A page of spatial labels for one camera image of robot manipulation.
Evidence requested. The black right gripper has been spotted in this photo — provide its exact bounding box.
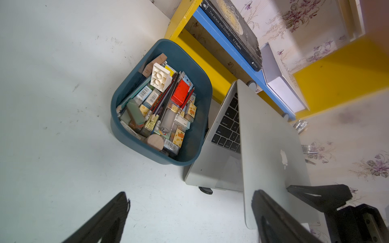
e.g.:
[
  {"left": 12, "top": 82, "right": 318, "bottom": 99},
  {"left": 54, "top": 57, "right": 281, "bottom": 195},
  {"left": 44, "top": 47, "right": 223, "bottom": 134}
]
[{"left": 287, "top": 184, "right": 389, "bottom": 243}]

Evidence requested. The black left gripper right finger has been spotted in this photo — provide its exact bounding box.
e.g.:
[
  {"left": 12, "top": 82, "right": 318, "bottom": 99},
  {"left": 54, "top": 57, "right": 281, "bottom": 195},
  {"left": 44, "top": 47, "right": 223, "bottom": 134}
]
[{"left": 251, "top": 190, "right": 320, "bottom": 243}]

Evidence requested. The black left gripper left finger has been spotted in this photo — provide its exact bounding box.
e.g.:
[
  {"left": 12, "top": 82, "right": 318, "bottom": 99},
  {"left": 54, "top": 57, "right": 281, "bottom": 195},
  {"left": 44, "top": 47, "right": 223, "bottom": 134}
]
[{"left": 65, "top": 191, "right": 131, "bottom": 243}]

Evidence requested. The silver laptop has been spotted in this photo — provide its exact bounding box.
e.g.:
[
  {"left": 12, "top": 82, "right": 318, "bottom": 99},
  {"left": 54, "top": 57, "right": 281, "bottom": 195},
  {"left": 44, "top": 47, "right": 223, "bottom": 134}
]
[{"left": 185, "top": 80, "right": 319, "bottom": 229}]

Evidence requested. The white book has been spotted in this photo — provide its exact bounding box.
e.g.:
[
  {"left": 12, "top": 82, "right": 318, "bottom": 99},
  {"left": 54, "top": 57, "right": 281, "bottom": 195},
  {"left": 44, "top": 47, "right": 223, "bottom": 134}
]
[{"left": 260, "top": 43, "right": 310, "bottom": 113}]

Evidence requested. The teal bin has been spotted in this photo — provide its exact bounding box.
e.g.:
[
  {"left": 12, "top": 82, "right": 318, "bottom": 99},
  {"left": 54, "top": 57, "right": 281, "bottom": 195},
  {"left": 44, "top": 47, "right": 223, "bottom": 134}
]
[{"left": 110, "top": 39, "right": 212, "bottom": 166}]

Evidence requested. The yellow pink blue shelf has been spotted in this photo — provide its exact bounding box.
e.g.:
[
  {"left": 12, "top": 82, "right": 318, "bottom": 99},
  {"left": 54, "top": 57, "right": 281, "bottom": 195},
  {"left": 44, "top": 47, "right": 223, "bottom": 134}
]
[{"left": 164, "top": 0, "right": 389, "bottom": 120}]

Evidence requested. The red block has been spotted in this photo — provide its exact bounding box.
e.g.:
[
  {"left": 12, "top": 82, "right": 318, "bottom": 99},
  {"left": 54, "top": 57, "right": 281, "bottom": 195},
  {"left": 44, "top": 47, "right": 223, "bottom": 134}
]
[{"left": 171, "top": 80, "right": 190, "bottom": 106}]

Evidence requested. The white lego brick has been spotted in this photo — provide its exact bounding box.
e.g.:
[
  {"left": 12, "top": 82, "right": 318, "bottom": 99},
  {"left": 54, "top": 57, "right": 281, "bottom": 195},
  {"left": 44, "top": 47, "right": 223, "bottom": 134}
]
[{"left": 151, "top": 63, "right": 172, "bottom": 92}]

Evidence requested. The black book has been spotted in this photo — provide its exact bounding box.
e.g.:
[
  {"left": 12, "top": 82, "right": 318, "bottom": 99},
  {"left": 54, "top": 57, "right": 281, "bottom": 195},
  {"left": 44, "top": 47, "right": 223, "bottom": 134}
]
[{"left": 200, "top": 0, "right": 262, "bottom": 71}]

